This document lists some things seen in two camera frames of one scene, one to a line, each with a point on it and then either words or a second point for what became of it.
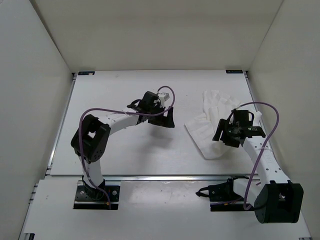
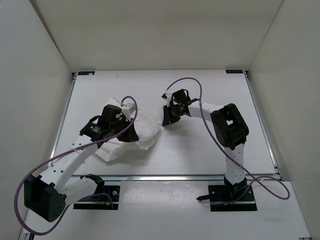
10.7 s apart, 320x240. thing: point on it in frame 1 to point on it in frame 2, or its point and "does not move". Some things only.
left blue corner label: (86, 73) does not move
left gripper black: (167, 121) to (131, 134)
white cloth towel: (217, 106) to (148, 129)
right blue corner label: (234, 71) does not move
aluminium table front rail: (141, 178) does not move
